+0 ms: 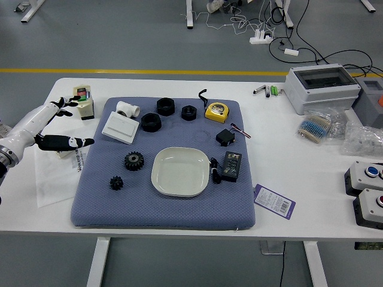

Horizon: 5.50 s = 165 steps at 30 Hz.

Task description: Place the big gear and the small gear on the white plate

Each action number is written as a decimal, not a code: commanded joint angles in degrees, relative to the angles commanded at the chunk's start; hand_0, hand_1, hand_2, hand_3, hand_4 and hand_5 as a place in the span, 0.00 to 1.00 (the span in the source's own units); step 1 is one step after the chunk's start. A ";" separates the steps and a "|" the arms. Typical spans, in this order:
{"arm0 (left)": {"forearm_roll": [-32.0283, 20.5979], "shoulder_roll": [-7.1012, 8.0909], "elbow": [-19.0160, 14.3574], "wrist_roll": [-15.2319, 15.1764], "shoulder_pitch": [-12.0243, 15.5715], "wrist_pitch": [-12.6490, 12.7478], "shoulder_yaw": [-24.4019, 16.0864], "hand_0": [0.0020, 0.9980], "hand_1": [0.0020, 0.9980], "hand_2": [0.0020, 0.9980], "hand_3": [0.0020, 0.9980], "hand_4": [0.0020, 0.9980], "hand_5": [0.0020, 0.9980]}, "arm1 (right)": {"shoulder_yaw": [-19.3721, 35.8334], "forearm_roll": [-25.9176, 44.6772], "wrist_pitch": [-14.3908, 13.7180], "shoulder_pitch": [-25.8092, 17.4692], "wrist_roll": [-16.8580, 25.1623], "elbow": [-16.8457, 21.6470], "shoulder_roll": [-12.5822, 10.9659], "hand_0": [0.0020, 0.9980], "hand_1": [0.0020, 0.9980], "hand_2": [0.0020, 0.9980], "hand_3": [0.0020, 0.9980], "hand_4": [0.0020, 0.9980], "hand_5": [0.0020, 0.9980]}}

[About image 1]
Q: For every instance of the dark under-table control box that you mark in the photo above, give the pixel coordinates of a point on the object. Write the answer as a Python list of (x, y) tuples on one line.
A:
[(368, 245)]

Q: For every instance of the button box with blue button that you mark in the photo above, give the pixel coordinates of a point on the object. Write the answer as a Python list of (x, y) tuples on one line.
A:
[(360, 179)]

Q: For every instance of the white power strip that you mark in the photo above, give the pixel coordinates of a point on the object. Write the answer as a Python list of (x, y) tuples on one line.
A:
[(258, 39)]

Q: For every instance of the black servo motor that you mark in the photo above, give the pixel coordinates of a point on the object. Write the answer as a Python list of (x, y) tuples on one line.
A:
[(225, 137)]

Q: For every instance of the cream switch box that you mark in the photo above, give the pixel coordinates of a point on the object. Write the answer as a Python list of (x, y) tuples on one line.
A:
[(85, 107)]

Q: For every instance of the white background table leg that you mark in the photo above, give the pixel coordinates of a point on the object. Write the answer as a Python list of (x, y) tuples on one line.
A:
[(189, 13), (368, 6), (288, 15), (31, 10)]

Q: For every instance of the black marker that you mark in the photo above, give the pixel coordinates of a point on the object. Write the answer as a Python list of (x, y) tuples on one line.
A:
[(267, 92)]

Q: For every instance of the bag of blue resistors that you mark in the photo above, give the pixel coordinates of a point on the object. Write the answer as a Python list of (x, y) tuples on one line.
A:
[(312, 128)]

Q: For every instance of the plain white pipe tee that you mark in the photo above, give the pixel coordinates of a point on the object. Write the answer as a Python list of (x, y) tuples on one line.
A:
[(128, 109)]

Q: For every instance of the white square plate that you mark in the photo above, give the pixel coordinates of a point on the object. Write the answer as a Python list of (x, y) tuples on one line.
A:
[(179, 172)]

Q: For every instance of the clear bag of small components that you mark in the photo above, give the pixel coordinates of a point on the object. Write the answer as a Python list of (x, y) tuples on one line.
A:
[(339, 125)]

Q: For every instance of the small black gear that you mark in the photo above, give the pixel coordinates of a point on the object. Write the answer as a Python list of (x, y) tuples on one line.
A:
[(116, 182)]

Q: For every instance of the white wall switch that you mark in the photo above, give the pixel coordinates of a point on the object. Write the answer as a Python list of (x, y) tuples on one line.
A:
[(119, 128)]

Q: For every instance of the large black gear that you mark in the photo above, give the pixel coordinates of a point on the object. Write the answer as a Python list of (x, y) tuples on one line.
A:
[(134, 161)]

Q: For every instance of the yellow tape measure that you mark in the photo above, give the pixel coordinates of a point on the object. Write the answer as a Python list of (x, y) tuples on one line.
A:
[(217, 112)]

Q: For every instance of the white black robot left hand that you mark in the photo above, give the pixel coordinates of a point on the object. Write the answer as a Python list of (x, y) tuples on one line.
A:
[(30, 124)]

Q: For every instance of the clear printed plastic bag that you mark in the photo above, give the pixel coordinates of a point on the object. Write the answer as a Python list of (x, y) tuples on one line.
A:
[(54, 185)]

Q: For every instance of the grey distribution enclosure box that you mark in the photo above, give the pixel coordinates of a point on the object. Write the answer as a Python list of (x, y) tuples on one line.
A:
[(321, 95)]

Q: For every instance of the grey metal bracket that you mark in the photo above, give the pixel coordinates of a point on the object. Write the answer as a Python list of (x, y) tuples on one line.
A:
[(21, 6)]

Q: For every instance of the small black hex nut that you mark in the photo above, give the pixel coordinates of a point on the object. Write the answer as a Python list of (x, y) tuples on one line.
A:
[(188, 113)]

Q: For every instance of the metal under-table bracket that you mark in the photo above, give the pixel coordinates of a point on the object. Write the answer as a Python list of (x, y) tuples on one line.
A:
[(270, 247)]

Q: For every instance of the purple label tag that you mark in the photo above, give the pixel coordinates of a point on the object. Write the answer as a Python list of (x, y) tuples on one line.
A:
[(274, 201)]

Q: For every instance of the blue-grey quilted cushion mat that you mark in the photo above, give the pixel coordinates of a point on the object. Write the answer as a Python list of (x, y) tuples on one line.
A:
[(119, 203)]

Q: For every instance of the button box with red button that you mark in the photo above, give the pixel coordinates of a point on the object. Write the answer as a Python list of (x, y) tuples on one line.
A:
[(369, 209)]

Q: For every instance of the white sneaker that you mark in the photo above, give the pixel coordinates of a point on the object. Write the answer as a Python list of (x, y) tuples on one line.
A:
[(213, 6)]

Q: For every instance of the large black hex nut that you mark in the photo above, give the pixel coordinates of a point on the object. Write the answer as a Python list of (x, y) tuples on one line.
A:
[(151, 122), (165, 106)]

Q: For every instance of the green battery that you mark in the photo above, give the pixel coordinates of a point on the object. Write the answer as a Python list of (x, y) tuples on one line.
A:
[(276, 90), (272, 90)]

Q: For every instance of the white power adapter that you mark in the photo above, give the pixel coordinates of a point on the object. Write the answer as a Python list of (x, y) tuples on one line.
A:
[(291, 51)]

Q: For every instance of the grey box with orange button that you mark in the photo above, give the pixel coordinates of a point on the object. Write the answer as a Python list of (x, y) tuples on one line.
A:
[(369, 107)]

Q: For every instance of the black digital display meter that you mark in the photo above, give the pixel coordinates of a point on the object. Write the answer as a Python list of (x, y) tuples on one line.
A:
[(231, 166)]

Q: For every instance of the bubble wrap bag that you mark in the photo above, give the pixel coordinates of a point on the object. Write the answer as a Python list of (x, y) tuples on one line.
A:
[(363, 140)]

